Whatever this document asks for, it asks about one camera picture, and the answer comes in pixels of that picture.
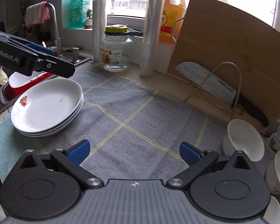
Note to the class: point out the steel faucet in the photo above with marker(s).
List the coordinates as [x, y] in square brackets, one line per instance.
[54, 23]

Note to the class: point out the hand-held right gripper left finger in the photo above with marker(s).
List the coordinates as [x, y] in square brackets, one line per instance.
[79, 152]

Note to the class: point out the steel sink stub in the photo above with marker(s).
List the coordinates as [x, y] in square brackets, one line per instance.
[75, 54]

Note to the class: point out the tall plastic wrap roll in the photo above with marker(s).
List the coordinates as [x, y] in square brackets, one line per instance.
[151, 32]

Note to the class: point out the green dish soap bottle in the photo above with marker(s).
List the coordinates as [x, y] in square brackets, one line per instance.
[79, 7]

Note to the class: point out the red basin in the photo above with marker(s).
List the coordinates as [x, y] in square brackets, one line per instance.
[14, 91]

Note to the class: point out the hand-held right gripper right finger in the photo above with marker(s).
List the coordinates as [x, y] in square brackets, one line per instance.
[191, 155]

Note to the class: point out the white floral bowl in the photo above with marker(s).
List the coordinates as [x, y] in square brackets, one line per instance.
[278, 170]
[245, 137]
[273, 211]

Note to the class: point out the small potted plant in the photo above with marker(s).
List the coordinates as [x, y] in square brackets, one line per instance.
[89, 21]

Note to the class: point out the short plastic wrap roll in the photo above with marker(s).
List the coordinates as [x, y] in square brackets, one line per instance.
[99, 28]

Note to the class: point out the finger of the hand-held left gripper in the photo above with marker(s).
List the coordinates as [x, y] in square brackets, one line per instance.
[58, 66]
[39, 49]

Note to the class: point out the wooden cutting board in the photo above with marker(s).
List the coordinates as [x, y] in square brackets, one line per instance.
[224, 35]

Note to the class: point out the grey checked dish mat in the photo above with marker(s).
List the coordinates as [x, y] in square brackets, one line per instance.
[130, 112]

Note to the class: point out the glass jar with yellow label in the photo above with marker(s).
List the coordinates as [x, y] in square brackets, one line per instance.
[115, 53]

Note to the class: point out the orange oil jug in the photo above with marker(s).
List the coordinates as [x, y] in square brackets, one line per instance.
[172, 16]

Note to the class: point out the white fruit print plate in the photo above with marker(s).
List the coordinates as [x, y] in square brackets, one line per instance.
[67, 127]
[78, 110]
[46, 107]

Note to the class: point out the pink rag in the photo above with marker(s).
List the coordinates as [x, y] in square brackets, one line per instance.
[36, 15]

